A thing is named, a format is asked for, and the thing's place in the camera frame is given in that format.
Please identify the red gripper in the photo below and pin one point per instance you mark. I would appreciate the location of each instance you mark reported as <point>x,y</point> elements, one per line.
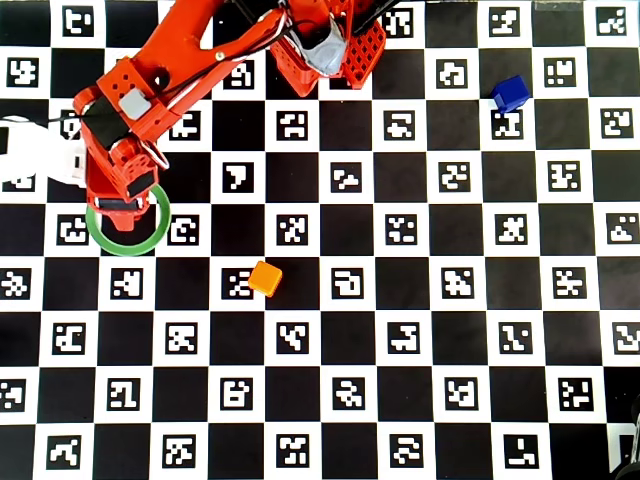
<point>118,205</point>

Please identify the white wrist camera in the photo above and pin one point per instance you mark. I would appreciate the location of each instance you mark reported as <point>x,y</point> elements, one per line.
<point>45,150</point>

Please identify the red robot arm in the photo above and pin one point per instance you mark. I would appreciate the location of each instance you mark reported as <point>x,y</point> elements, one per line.
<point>180,45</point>

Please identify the red lattice robot base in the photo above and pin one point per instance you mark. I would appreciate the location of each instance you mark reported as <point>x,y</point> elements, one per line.
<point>362,55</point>

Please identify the grey tape wad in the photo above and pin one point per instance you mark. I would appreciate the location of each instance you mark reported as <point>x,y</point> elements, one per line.
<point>325,52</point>

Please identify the black white marker checkerboard mat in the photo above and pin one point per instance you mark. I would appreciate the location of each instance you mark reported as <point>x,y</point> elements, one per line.
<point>350,325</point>

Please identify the blue cube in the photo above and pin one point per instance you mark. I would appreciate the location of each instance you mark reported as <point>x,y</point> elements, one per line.
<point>510,92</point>

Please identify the orange cube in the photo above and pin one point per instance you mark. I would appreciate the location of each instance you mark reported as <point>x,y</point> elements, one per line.
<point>265,277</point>

